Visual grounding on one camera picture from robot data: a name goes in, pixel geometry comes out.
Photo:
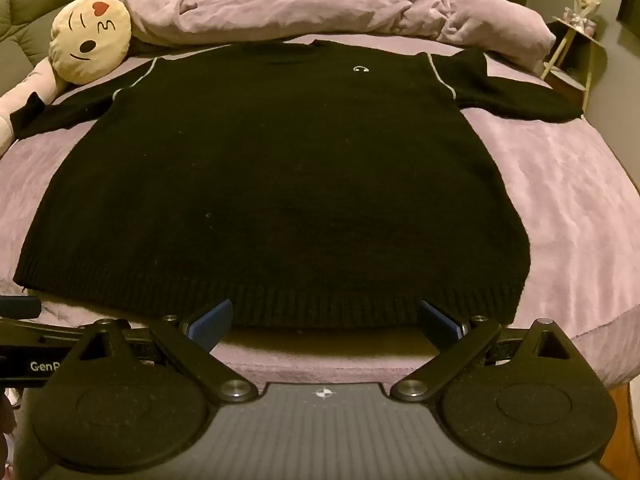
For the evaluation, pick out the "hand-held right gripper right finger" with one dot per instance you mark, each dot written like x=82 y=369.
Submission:
x=440 y=322

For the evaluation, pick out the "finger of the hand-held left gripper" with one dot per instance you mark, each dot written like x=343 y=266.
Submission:
x=17 y=307
x=40 y=332

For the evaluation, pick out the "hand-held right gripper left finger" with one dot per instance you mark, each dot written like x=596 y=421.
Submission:
x=212 y=322

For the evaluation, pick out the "black knit sweater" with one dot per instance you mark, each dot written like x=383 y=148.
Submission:
x=275 y=185

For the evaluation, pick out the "bed with purple sheet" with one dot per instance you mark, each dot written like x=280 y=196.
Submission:
x=575 y=200

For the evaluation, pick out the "long pale pink plush pillow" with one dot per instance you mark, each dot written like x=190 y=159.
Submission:
x=30 y=85

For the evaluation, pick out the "round yellow emoji pillow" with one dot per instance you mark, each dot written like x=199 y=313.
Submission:
x=75 y=65

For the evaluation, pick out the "green padded sofa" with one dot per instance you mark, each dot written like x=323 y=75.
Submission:
x=25 y=20

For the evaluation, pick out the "crumpled purple duvet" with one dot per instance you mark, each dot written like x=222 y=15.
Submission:
x=300 y=5

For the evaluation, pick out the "wrapped flower bouquet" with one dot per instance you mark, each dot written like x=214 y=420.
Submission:
x=587 y=0

